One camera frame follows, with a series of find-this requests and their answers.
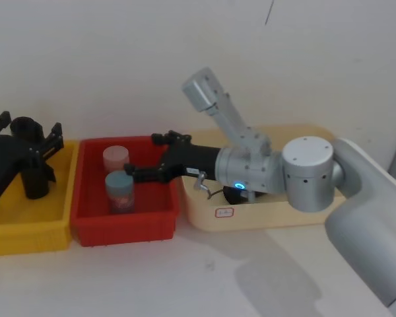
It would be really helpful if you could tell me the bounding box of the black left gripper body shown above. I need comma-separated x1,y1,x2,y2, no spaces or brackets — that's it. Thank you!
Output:
0,133,38,201

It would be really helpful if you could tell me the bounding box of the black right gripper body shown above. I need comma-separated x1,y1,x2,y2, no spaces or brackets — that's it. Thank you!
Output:
157,143,221,185

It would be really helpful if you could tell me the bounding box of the blue capped bottle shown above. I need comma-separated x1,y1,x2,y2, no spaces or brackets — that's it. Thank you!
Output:
104,170,135,215

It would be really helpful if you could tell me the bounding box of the pink capped bottle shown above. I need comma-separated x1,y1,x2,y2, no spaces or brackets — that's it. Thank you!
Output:
102,145,131,174

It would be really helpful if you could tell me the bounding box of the red plastic bin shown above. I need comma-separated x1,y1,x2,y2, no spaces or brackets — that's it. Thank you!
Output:
69,135,181,248

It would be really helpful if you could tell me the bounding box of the white red-edged label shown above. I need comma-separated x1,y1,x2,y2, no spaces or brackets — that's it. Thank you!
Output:
214,207,236,219

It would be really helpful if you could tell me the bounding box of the yellow plastic bin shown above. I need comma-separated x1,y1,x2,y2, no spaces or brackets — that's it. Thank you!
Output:
0,139,80,258

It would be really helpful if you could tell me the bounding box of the cream plastic tray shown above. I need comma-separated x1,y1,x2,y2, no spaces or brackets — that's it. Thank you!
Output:
177,123,347,234

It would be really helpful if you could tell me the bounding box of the thin dark gripper cable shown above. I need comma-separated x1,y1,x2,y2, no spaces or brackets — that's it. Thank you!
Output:
193,171,226,199

